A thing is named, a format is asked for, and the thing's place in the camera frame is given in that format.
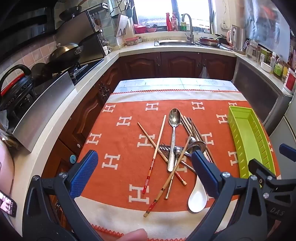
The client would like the kitchen sink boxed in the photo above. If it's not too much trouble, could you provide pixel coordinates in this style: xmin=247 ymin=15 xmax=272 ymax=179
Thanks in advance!
xmin=154 ymin=39 xmax=199 ymax=47

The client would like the cutting board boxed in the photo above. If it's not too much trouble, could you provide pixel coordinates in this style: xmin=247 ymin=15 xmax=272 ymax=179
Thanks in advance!
xmin=114 ymin=14 xmax=130 ymax=46

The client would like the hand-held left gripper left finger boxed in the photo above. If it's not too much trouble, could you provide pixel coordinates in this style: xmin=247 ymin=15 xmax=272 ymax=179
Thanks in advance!
xmin=22 ymin=150 xmax=104 ymax=241

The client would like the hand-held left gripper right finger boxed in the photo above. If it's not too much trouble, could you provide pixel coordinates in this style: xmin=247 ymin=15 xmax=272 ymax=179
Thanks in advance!
xmin=187 ymin=150 xmax=270 ymax=241

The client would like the metal soup spoon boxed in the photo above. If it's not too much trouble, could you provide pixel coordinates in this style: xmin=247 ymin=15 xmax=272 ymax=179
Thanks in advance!
xmin=186 ymin=140 xmax=207 ymax=156

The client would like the plain metal spoon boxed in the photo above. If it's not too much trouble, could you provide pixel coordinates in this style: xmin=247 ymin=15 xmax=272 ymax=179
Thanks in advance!
xmin=173 ymin=146 xmax=197 ymax=174

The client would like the brown wooden chopstick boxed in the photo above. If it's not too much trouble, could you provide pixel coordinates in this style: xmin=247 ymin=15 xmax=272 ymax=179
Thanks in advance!
xmin=184 ymin=116 xmax=197 ymax=142
xmin=180 ymin=115 xmax=194 ymax=139

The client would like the green plastic utensil tray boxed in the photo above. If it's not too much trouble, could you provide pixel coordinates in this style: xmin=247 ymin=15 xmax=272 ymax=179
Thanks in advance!
xmin=228 ymin=105 xmax=277 ymax=179

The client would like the gas stove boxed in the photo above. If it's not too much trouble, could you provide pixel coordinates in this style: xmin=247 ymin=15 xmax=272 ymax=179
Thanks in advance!
xmin=68 ymin=58 xmax=105 ymax=85

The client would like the metal fork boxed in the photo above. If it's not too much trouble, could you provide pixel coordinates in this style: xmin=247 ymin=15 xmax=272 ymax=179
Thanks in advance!
xmin=158 ymin=142 xmax=176 ymax=163

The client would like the white refrigerator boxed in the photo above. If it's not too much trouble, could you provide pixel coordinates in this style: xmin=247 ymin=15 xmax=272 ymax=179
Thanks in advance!
xmin=268 ymin=93 xmax=296 ymax=151

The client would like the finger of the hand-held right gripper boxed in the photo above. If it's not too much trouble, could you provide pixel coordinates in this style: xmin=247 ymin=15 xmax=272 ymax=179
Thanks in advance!
xmin=248 ymin=159 xmax=296 ymax=200
xmin=279 ymin=143 xmax=296 ymax=161

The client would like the clear plastic wall sheet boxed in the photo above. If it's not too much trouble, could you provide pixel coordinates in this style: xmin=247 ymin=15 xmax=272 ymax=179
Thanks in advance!
xmin=244 ymin=0 xmax=292 ymax=59

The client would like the wok with lid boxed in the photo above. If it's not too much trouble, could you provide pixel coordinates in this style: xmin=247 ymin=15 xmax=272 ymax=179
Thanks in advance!
xmin=49 ymin=43 xmax=84 ymax=70

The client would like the orange printed blanket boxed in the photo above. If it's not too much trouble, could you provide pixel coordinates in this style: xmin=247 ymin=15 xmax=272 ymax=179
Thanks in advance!
xmin=76 ymin=89 xmax=281 ymax=241

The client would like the light chopstick red striped end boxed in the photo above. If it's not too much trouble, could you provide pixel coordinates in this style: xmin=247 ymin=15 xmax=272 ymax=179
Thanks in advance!
xmin=137 ymin=122 xmax=188 ymax=186
xmin=142 ymin=115 xmax=167 ymax=194

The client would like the white bowl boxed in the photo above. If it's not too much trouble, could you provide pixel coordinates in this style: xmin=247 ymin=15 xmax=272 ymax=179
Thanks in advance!
xmin=260 ymin=61 xmax=273 ymax=73

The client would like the person's left hand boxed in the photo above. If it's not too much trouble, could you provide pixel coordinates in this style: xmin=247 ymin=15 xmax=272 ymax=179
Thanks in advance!
xmin=120 ymin=228 xmax=148 ymax=241

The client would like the large patterned metal spoon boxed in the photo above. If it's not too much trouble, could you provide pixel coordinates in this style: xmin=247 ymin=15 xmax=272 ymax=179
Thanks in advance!
xmin=168 ymin=108 xmax=182 ymax=172

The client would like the red label jar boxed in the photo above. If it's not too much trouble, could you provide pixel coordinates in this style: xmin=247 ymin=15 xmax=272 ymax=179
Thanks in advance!
xmin=285 ymin=69 xmax=296 ymax=93

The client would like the stainless steel splash guard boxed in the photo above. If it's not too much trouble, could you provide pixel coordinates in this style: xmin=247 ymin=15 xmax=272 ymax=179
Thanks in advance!
xmin=12 ymin=71 xmax=75 ymax=153

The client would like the stack of metal dishes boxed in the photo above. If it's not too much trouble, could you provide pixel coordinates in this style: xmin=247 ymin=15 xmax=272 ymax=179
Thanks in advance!
xmin=197 ymin=35 xmax=220 ymax=46

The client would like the pale blue tablecloth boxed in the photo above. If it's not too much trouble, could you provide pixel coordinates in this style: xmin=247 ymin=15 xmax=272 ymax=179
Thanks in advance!
xmin=114 ymin=78 xmax=240 ymax=93

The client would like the white electric kettle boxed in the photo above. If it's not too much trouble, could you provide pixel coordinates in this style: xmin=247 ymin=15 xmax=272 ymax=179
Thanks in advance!
xmin=227 ymin=24 xmax=246 ymax=53

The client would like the black pressure cooker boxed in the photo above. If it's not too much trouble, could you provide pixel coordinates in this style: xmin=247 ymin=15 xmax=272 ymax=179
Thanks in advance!
xmin=0 ymin=64 xmax=36 ymax=112

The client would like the black range hood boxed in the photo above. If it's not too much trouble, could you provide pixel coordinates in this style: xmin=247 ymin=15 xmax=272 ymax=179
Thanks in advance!
xmin=0 ymin=0 xmax=57 ymax=48

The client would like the metal faucet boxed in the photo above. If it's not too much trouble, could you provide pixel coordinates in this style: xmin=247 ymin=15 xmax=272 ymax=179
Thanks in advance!
xmin=181 ymin=13 xmax=195 ymax=42

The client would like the wall utensil rack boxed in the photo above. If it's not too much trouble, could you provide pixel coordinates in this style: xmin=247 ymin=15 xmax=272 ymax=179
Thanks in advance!
xmin=108 ymin=0 xmax=135 ymax=18

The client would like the bamboo chopstick red gold end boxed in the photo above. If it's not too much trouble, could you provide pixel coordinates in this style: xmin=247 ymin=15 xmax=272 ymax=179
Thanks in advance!
xmin=143 ymin=136 xmax=193 ymax=218

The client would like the black frying pan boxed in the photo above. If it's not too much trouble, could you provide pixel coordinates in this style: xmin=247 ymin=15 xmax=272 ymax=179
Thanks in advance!
xmin=58 ymin=5 xmax=83 ymax=22

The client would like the green label bottle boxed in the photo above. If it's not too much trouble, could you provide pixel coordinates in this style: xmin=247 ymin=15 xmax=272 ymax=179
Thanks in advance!
xmin=274 ymin=57 xmax=284 ymax=77

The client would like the window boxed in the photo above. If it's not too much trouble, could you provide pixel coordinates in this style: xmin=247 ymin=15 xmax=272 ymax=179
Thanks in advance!
xmin=134 ymin=0 xmax=214 ymax=32

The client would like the grey metal cabinet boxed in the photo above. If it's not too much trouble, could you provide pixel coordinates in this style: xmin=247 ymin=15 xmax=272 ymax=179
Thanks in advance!
xmin=232 ymin=56 xmax=292 ymax=133

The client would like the glass pitcher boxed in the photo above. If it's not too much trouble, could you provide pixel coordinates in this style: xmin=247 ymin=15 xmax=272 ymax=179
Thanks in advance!
xmin=245 ymin=39 xmax=260 ymax=62

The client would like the white ceramic spoon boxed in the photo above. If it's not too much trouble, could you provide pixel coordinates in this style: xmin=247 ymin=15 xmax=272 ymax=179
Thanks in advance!
xmin=188 ymin=175 xmax=207 ymax=213

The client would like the metal spiral chopstick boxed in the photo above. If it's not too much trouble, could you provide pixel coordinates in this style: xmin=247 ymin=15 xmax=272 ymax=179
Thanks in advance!
xmin=190 ymin=118 xmax=212 ymax=164
xmin=191 ymin=118 xmax=216 ymax=164

